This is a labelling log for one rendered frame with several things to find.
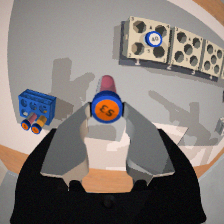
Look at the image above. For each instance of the beige bucket adapter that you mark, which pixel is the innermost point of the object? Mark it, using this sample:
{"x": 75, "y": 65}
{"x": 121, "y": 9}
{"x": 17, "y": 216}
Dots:
{"x": 209, "y": 63}
{"x": 135, "y": 40}
{"x": 180, "y": 44}

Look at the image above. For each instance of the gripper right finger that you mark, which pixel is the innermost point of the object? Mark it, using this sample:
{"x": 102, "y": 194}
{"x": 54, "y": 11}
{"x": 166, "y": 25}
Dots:
{"x": 154, "y": 157}

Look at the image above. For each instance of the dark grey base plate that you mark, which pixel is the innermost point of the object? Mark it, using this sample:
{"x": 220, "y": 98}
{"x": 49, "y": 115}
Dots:
{"x": 159, "y": 65}

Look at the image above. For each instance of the white tube rack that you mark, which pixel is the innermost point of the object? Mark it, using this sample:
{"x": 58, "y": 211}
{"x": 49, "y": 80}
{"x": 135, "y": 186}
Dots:
{"x": 220, "y": 126}

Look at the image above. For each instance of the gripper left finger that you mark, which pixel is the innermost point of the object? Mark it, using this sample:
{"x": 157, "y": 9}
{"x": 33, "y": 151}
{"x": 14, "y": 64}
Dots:
{"x": 60, "y": 157}

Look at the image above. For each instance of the cream bucket adapter with holes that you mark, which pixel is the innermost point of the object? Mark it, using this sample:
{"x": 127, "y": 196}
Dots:
{"x": 222, "y": 69}

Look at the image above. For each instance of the grey flat mat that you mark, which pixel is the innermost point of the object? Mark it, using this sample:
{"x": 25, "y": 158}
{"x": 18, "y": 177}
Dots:
{"x": 62, "y": 48}

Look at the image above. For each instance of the blue tube rack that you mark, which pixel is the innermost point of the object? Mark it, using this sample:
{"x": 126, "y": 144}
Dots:
{"x": 26, "y": 105}

